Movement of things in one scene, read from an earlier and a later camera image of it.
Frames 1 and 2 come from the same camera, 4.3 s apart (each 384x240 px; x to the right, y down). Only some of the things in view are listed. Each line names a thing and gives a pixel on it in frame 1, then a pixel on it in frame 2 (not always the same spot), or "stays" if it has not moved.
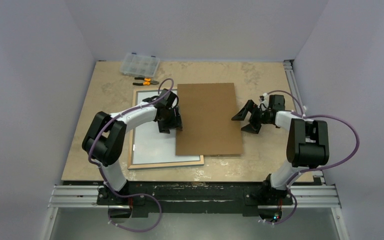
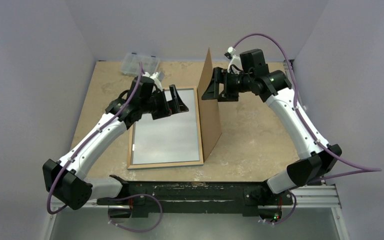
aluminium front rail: (87, 197) stays
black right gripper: (258, 115) → (224, 84)
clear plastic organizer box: (138, 64) stays
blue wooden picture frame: (149, 148) → (130, 151)
